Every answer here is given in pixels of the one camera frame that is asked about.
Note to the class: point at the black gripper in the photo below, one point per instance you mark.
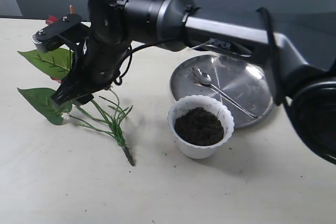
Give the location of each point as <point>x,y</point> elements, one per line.
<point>96,66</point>

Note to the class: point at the artificial red anthurium plant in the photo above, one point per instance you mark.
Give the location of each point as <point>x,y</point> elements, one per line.
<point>57,64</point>

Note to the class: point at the small steel spoon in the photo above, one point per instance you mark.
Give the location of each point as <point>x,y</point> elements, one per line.
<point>205,80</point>

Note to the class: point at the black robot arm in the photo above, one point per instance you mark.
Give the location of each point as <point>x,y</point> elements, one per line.
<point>295,51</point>

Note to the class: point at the white scalloped plastic pot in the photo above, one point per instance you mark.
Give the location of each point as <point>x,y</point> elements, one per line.
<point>182,106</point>

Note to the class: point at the dark potting soil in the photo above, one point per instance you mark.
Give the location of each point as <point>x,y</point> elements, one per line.
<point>199,127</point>

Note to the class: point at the round steel plate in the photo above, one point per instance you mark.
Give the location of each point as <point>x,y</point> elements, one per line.
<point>243,82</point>

